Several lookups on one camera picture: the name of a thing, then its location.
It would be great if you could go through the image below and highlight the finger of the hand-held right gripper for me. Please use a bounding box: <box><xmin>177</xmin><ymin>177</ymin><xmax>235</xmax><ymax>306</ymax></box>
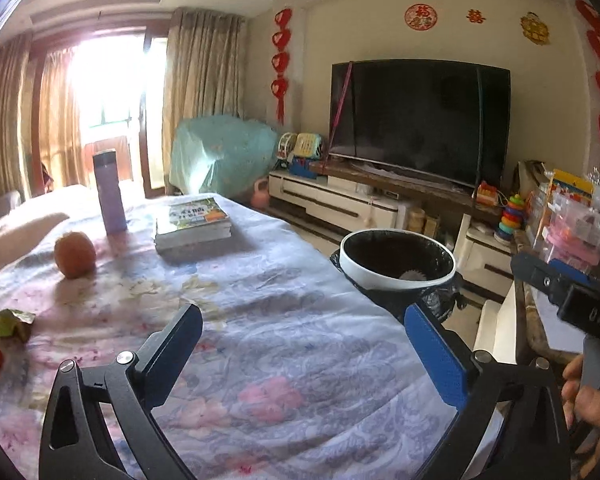
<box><xmin>510</xmin><ymin>252</ymin><xmax>596</xmax><ymax>306</ymax></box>

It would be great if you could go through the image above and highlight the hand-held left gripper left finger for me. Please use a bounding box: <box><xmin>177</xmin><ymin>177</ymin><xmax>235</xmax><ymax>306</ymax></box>
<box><xmin>40</xmin><ymin>302</ymin><xmax>204</xmax><ymax>480</ymax></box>

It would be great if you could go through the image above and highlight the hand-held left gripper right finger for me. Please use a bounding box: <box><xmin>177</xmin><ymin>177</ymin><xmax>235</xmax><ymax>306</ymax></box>
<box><xmin>404</xmin><ymin>302</ymin><xmax>571</xmax><ymax>480</ymax></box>

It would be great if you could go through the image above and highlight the white bin with black bag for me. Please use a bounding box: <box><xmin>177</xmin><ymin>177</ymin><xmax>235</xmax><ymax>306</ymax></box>
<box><xmin>330</xmin><ymin>228</ymin><xmax>464</xmax><ymax>322</ymax></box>

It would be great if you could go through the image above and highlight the marble side table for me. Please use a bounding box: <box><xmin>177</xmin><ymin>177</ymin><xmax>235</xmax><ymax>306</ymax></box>
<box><xmin>512</xmin><ymin>244</ymin><xmax>583</xmax><ymax>367</ymax></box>

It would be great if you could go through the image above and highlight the white stool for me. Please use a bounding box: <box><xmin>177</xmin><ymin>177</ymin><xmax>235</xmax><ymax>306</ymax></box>
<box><xmin>472</xmin><ymin>299</ymin><xmax>519</xmax><ymax>367</ymax></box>

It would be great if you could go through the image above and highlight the pile of clear toy boxes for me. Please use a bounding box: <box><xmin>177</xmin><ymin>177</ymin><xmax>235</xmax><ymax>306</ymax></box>
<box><xmin>524</xmin><ymin>160</ymin><xmax>600</xmax><ymax>267</ymax></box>

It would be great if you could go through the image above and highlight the red toy phone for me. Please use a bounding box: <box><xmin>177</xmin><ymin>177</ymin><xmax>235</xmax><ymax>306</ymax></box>
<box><xmin>476</xmin><ymin>181</ymin><xmax>501</xmax><ymax>206</ymax></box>

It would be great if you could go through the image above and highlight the stack of picture books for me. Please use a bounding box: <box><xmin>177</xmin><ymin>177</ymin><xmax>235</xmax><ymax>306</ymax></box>
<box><xmin>154</xmin><ymin>197</ymin><xmax>231</xmax><ymax>253</ymax></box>

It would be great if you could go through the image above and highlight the orange fruit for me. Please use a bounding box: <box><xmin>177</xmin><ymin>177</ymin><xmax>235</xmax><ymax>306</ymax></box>
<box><xmin>54</xmin><ymin>230</ymin><xmax>97</xmax><ymax>280</ymax></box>

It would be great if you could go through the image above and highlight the purple thermos bottle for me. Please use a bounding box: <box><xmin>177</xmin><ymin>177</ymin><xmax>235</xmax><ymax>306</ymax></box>
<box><xmin>92</xmin><ymin>149</ymin><xmax>129</xmax><ymax>235</ymax></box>

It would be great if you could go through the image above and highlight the green jelly cup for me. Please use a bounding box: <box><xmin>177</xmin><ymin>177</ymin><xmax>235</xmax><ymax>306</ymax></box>
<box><xmin>0</xmin><ymin>308</ymin><xmax>36</xmax><ymax>342</ymax></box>

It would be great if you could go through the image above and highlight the white television cabinet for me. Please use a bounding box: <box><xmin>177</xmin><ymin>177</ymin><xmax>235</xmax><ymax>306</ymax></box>
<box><xmin>268</xmin><ymin>162</ymin><xmax>519</xmax><ymax>302</ymax></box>

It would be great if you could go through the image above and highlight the teal covered armchair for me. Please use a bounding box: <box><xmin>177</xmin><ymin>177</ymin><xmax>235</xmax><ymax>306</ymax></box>
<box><xmin>169</xmin><ymin>114</ymin><xmax>281</xmax><ymax>199</ymax></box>

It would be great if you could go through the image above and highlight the light sofa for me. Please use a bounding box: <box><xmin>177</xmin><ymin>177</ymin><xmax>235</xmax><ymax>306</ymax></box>
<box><xmin>0</xmin><ymin>185</ymin><xmax>92</xmax><ymax>282</ymax></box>

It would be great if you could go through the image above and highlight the black television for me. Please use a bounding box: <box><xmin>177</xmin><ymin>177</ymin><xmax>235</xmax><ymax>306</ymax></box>
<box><xmin>328</xmin><ymin>59</ymin><xmax>511</xmax><ymax>190</ymax></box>

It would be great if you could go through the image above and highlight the white round baby toy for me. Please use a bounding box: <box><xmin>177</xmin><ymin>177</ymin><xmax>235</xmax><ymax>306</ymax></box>
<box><xmin>278</xmin><ymin>132</ymin><xmax>299</xmax><ymax>161</ymax></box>

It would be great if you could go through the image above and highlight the yellow green toy box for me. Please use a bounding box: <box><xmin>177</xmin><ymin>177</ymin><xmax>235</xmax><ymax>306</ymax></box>
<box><xmin>294</xmin><ymin>132</ymin><xmax>326</xmax><ymax>160</ymax></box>

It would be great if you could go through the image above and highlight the beige curtain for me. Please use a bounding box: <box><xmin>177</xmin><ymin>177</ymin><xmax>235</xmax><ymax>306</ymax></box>
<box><xmin>0</xmin><ymin>34</ymin><xmax>82</xmax><ymax>197</ymax></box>
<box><xmin>162</xmin><ymin>7</ymin><xmax>246</xmax><ymax>194</ymax></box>

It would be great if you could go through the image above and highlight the thin pink rod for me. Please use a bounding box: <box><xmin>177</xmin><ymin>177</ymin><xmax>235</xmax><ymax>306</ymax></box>
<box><xmin>329</xmin><ymin>60</ymin><xmax>354</xmax><ymax>172</ymax></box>

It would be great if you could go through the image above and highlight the stacking ring toy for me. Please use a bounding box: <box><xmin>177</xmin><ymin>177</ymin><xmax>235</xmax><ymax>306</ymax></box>
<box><xmin>494</xmin><ymin>193</ymin><xmax>529</xmax><ymax>246</ymax></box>

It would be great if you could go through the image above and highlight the gold figure wall decal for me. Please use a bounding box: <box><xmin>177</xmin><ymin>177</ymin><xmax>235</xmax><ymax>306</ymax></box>
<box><xmin>519</xmin><ymin>11</ymin><xmax>551</xmax><ymax>45</ymax></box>

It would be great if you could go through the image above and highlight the round red wall decal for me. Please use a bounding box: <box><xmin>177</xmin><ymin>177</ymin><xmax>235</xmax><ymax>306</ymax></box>
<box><xmin>404</xmin><ymin>3</ymin><xmax>436</xmax><ymax>30</ymax></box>

